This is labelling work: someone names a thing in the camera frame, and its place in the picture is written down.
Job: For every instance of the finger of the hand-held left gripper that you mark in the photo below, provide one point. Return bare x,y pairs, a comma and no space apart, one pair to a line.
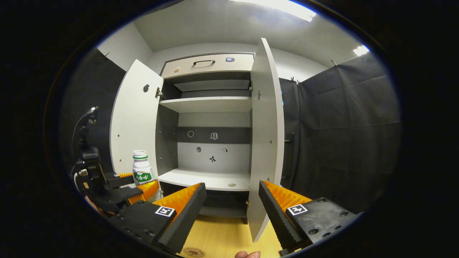
120,182
129,193

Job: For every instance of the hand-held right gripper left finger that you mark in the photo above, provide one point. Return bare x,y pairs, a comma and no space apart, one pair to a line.
184,218

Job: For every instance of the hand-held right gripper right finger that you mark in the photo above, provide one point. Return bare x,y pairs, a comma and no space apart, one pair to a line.
276,218

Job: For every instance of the white green-label bottle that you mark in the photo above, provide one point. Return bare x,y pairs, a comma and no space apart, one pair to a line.
142,168

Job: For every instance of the white cabinet door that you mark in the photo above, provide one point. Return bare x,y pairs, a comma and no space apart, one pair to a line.
265,143
134,125

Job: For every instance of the white cabinet shelf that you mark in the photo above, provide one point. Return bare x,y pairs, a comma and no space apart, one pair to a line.
204,178
208,104

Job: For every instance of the white and grey cabinet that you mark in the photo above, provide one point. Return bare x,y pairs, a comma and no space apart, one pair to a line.
166,143

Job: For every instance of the metal door hinge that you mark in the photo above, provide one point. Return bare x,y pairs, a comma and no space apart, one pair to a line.
251,86
159,93

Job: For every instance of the beige cabinet drawer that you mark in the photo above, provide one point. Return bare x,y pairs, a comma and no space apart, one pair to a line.
211,66

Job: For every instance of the black backdrop cloth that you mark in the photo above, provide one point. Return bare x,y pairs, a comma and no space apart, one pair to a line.
93,96
344,143

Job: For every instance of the small ceiling light panel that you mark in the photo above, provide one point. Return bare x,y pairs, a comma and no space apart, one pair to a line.
360,50

